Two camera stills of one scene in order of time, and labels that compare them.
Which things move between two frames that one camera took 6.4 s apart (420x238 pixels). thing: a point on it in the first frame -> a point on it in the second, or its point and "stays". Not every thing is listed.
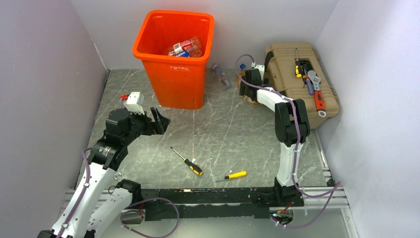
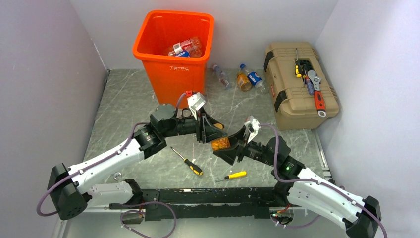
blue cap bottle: [183, 53] stays
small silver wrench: [116, 174] stays
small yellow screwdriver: [234, 175] stays
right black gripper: [243, 89] -> [237, 140]
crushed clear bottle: [222, 77] stays
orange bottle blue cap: [241, 73] stays
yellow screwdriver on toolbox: [297, 72] stays
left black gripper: [152, 127] -> [206, 131]
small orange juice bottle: [249, 100] -> [221, 143]
